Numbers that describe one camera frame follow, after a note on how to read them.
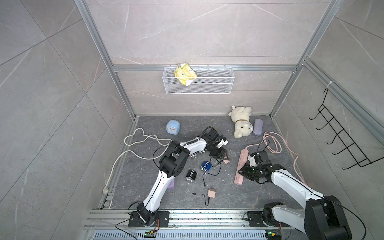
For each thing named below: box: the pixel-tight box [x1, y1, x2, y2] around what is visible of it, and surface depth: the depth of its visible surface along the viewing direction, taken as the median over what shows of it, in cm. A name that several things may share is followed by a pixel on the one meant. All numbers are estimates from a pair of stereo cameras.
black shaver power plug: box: [186, 169, 197, 183], surface depth 87 cm
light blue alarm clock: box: [165, 120, 181, 135], surface depth 107 cm
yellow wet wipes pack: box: [174, 62, 198, 86], surface depth 89 cm
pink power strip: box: [234, 149, 249, 185], surface depth 88 cm
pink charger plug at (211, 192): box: [207, 187, 216, 199], surface depth 82 cm
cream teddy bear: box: [228, 105, 253, 139], surface depth 109 cm
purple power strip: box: [167, 178, 175, 190], surface depth 84 cm
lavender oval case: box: [253, 118, 263, 136], surface depth 110 cm
